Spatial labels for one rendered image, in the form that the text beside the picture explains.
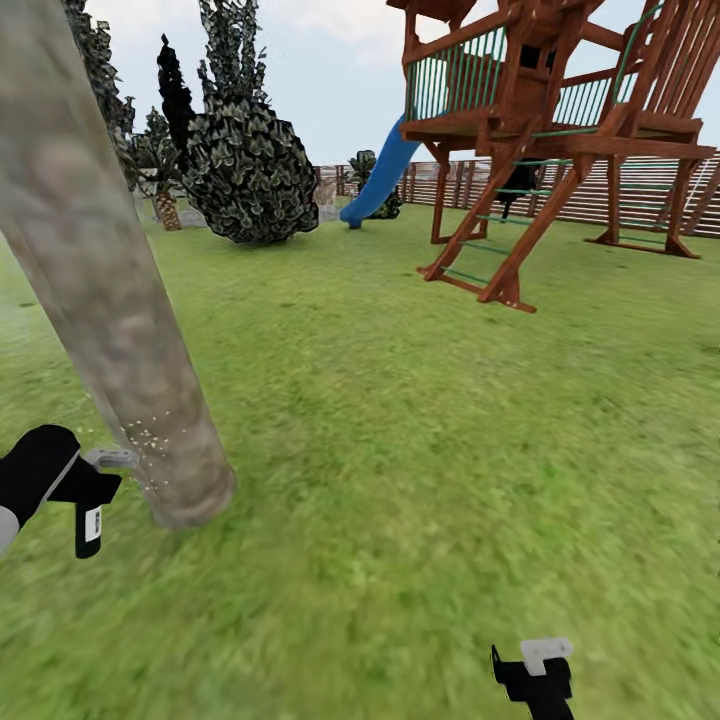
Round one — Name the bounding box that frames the pesticide atomizer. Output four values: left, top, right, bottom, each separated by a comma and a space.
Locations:
75, 503, 101, 559

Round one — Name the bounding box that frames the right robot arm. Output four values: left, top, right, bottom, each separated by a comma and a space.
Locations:
493, 637, 574, 720

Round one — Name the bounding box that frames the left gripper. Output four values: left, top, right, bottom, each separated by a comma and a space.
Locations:
49, 465, 121, 504

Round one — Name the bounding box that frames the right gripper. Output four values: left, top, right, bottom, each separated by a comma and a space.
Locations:
493, 656, 573, 710

